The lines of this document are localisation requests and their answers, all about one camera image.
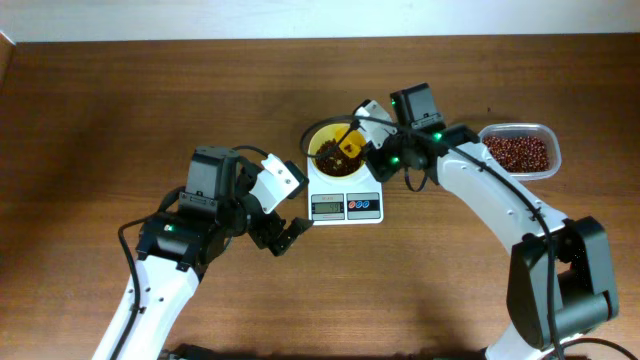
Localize white digital kitchen scale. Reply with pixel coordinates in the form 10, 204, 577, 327
307, 159, 384, 226

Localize left black cable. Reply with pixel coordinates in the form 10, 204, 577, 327
108, 144, 271, 360

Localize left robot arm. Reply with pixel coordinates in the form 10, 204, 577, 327
94, 146, 313, 359

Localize black cable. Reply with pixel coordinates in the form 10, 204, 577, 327
298, 117, 631, 360
108, 144, 271, 360

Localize right black cable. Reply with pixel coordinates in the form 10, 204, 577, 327
298, 117, 631, 360

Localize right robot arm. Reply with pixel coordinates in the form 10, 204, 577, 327
354, 83, 619, 359

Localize red beans in bowl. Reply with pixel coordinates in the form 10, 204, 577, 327
313, 149, 363, 177

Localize yellow plastic bowl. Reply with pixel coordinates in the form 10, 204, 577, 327
307, 123, 365, 182

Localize yellow measuring scoop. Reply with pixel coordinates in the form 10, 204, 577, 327
334, 126, 366, 159

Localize red beans in container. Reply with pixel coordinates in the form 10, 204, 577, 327
483, 136, 550, 173

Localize clear plastic container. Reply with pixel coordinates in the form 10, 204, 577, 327
479, 123, 562, 181

